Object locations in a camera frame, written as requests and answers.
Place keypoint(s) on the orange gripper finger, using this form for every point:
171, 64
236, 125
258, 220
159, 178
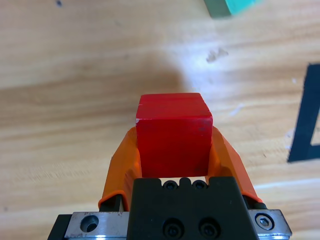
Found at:
230, 165
120, 170

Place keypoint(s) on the red wooden block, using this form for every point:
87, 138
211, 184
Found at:
175, 137

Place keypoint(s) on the green wooden block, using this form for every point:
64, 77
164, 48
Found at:
232, 6

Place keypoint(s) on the black tape square outline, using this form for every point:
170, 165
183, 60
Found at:
303, 112

